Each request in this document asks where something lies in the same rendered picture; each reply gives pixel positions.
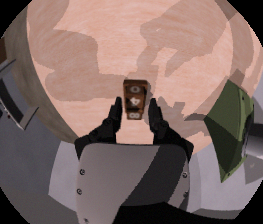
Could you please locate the brown number cube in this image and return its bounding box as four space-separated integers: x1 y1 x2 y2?
125 86 145 108
126 108 143 120

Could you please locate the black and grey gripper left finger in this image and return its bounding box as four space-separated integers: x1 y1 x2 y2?
74 97 123 160

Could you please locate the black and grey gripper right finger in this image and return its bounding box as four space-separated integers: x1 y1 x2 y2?
148 98 194 164

